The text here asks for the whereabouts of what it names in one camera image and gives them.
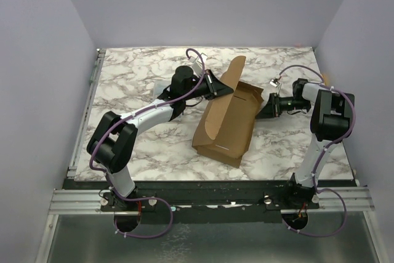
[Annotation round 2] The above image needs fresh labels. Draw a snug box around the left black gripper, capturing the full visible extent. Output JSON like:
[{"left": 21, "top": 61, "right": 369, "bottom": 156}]
[{"left": 183, "top": 69, "right": 233, "bottom": 102}]

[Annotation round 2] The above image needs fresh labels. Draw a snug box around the brown cardboard box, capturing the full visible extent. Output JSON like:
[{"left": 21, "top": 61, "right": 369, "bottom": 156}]
[{"left": 192, "top": 55, "right": 263, "bottom": 168}]

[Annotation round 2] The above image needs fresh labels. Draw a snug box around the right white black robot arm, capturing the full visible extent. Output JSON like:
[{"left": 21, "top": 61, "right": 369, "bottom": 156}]
[{"left": 255, "top": 78, "right": 355, "bottom": 208}]

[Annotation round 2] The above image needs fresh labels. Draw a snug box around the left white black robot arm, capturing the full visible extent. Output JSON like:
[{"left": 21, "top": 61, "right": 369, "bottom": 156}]
[{"left": 87, "top": 66, "right": 235, "bottom": 211}]

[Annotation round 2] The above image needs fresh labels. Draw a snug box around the clear plastic screw organizer box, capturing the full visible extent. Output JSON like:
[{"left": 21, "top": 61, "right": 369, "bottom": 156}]
[{"left": 152, "top": 80, "right": 171, "bottom": 100}]

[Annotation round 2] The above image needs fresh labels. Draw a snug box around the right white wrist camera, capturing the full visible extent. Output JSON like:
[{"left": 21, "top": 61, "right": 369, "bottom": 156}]
[{"left": 269, "top": 78, "right": 282, "bottom": 94}]

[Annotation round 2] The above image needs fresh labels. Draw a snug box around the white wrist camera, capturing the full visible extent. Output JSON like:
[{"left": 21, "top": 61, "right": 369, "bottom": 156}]
[
  {"left": 187, "top": 53, "right": 207, "bottom": 76},
  {"left": 269, "top": 78, "right": 282, "bottom": 94}
]

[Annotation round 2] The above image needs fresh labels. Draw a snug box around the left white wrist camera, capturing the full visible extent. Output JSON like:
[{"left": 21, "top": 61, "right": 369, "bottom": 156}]
[{"left": 187, "top": 53, "right": 207, "bottom": 76}]

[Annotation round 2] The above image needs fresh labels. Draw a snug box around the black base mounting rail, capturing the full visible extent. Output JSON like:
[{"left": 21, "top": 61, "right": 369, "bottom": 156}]
[{"left": 101, "top": 180, "right": 319, "bottom": 224}]

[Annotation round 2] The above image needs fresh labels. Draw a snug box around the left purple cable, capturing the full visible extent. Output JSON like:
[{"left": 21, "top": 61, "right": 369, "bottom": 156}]
[{"left": 88, "top": 48, "right": 206, "bottom": 240}]

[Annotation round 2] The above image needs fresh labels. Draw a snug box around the aluminium extrusion frame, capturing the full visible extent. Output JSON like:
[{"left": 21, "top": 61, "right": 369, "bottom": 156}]
[{"left": 35, "top": 48, "right": 107, "bottom": 262}]

